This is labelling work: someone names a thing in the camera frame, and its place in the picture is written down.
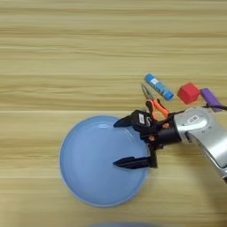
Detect light blue round plate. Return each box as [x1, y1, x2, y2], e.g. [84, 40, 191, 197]
[59, 114, 150, 208]

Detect small black box white label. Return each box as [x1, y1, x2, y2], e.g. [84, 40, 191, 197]
[130, 109, 155, 134]

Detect purple rectangular block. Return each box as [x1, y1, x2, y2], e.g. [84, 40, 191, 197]
[199, 87, 225, 114]

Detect blue glue stick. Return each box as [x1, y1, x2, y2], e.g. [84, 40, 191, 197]
[144, 73, 175, 102]

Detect orange black needle-nose pliers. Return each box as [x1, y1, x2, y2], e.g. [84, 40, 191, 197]
[140, 82, 172, 121]

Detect red cube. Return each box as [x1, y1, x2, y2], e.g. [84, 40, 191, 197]
[176, 82, 201, 106]

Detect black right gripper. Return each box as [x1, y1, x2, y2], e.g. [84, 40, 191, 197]
[112, 113, 183, 170]

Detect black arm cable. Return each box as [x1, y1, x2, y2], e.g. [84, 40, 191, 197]
[201, 103, 227, 112]

